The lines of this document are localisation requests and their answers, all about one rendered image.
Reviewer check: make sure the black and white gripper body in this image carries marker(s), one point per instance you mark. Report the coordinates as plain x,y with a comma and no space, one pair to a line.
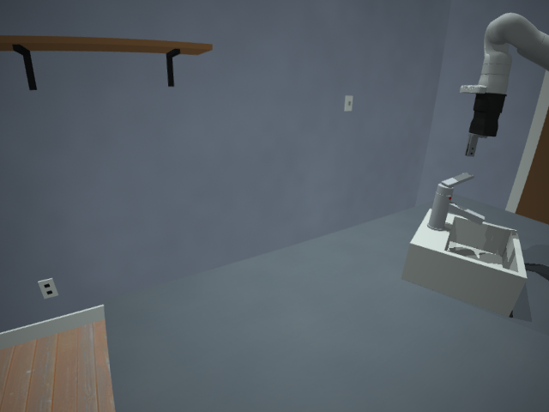
489,102

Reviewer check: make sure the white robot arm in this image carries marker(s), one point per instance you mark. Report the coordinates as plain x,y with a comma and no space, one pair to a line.
516,30

